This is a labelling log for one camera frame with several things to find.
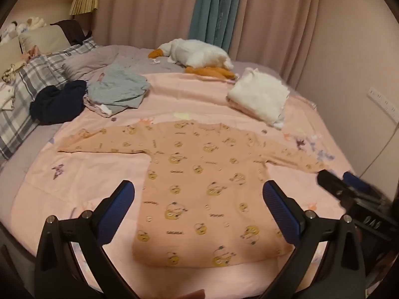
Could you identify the orange cartoon print shirt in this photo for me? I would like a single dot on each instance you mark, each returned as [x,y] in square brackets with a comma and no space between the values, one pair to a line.
[193,177]

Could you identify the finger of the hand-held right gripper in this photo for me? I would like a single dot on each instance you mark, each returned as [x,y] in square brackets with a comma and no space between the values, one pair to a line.
[355,182]
[331,182]

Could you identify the grey crumpled garment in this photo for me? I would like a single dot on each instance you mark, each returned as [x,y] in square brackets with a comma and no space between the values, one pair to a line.
[121,87]

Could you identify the plaid pillow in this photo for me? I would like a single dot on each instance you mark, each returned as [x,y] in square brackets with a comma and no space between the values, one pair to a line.
[34,71]

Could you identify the white fleece folded garment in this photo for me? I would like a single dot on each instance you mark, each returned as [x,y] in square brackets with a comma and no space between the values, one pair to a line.
[258,96]

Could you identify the pink fleece-lined garment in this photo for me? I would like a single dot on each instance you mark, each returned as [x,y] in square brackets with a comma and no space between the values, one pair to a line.
[98,107]

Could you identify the pink animal print blanket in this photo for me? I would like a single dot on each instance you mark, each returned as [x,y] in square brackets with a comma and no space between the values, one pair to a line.
[187,95]

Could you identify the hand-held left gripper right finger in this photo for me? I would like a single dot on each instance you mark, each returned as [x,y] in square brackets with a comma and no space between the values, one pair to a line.
[279,213]

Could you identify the dark navy garment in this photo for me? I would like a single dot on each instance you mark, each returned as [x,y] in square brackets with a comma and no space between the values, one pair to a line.
[59,102]

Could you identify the white wall socket strip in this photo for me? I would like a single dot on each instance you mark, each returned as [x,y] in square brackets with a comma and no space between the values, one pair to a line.
[383,99]

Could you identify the white goose plush toy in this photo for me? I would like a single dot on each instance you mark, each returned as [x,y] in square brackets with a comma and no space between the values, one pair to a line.
[194,53]

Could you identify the white crumpled cloth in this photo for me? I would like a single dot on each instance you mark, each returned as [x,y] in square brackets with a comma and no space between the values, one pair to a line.
[6,96]

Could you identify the beige long cushion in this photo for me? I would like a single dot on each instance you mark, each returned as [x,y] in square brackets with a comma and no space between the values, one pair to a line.
[9,54]

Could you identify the teal curtain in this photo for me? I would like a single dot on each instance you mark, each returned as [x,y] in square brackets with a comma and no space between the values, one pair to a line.
[215,9]

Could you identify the beige pillow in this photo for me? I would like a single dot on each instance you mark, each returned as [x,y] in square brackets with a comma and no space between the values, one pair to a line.
[43,39]

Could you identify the pink curtain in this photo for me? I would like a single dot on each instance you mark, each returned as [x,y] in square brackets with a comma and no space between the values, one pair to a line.
[140,6]

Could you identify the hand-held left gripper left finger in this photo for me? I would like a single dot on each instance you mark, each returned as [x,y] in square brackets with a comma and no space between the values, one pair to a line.
[117,211]

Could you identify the small pink cloth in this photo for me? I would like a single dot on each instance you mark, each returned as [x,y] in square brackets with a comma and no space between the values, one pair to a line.
[31,53]

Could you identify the pile of plush toys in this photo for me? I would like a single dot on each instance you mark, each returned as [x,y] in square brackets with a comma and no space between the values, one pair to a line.
[23,26]

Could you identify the floral patterned cloth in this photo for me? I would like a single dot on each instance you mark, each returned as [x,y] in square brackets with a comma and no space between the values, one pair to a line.
[12,71]

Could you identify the dark brown cloth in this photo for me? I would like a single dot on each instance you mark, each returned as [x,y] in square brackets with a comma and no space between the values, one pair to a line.
[73,31]

